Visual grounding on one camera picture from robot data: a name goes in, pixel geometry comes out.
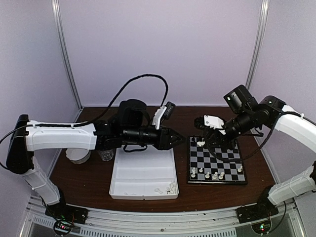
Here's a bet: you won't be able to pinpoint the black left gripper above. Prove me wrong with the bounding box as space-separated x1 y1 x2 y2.
123 125 187 151

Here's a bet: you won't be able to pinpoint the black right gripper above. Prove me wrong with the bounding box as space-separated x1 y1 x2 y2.
203 109 255 151

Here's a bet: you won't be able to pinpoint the white knight chess piece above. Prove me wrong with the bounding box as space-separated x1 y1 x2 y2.
197 141 205 147

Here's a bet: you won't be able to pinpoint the black white chess board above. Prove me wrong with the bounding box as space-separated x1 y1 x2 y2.
187 136 248 185

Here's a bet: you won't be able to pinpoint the white plastic compartment tray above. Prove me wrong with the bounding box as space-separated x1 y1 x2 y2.
109 146 179 200

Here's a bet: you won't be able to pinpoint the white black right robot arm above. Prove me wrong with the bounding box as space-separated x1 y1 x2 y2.
195 85 316 218

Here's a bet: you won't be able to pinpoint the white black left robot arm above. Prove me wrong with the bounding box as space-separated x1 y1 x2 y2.
3 99 185 219

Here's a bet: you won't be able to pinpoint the row of black chess pieces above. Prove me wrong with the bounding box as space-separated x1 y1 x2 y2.
190 134 237 149

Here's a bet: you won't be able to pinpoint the white scalloped bowl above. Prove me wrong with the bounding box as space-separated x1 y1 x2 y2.
66 149 91 164

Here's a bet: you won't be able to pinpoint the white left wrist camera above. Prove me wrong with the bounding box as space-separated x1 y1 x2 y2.
151 102 176 130

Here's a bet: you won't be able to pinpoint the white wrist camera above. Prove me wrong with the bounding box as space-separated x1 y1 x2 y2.
151 102 176 130
194 115 226 135

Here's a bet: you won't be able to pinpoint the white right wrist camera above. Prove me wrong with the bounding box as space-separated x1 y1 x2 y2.
194 115 226 135

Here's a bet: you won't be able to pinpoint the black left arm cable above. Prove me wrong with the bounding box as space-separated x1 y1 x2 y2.
74 74 170 126

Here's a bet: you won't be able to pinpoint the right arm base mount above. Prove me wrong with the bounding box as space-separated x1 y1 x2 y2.
236 204 279 235

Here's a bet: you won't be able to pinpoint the front aluminium rail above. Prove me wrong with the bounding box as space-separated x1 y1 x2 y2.
17 198 307 237

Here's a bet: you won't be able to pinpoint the right aluminium frame post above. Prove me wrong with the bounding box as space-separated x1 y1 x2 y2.
245 0 270 91

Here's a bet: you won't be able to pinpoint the aluminium frame post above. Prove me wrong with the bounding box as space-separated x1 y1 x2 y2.
51 0 83 110
245 0 270 91

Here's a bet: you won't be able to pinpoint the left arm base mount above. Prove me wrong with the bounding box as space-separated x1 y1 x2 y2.
45 205 88 236

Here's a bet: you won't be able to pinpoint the left aluminium frame post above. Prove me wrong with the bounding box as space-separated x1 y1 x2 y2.
51 0 83 110

